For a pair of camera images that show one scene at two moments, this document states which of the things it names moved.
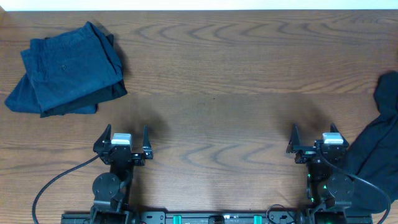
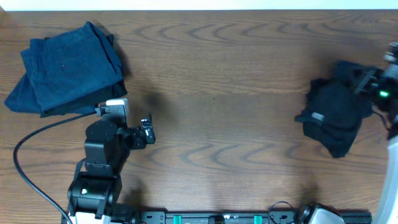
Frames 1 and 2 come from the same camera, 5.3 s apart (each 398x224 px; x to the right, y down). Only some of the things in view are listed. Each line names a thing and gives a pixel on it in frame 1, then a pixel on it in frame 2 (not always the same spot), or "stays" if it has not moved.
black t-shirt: x=374 y=154 to x=333 y=112
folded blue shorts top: x=65 y=66 stays
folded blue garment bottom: x=20 y=99 stays
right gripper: x=318 y=151 to x=365 y=80
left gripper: x=122 y=154 to x=147 y=132
